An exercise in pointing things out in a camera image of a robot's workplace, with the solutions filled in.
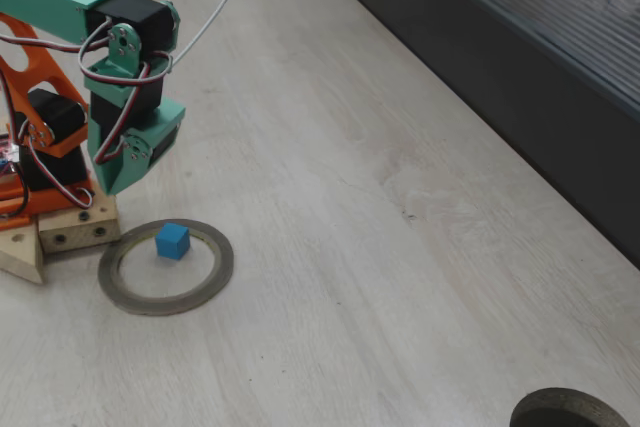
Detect small blue cube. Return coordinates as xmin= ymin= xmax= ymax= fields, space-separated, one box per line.
xmin=154 ymin=221 xmax=191 ymax=262

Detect short wooden base block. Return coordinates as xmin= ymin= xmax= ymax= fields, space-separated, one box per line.
xmin=38 ymin=191 xmax=123 ymax=254

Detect orange board holder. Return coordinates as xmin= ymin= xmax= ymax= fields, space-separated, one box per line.
xmin=0 ymin=174 xmax=32 ymax=232

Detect long wooden plank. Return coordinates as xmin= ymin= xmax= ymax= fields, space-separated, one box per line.
xmin=0 ymin=219 xmax=46 ymax=286

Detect grey partition with ribbed glass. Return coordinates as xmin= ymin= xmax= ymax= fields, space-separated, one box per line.
xmin=304 ymin=0 xmax=640 ymax=271

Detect red white black servo wires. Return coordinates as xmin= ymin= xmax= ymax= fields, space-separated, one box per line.
xmin=0 ymin=16 xmax=174 ymax=211

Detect thin white cable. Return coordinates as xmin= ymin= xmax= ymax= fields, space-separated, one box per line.
xmin=169 ymin=0 xmax=296 ymax=68

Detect grey ring of tape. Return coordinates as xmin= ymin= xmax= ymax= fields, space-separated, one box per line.
xmin=97 ymin=218 xmax=235 ymax=317

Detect round desk cable hole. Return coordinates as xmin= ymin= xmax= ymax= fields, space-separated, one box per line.
xmin=509 ymin=386 xmax=632 ymax=427

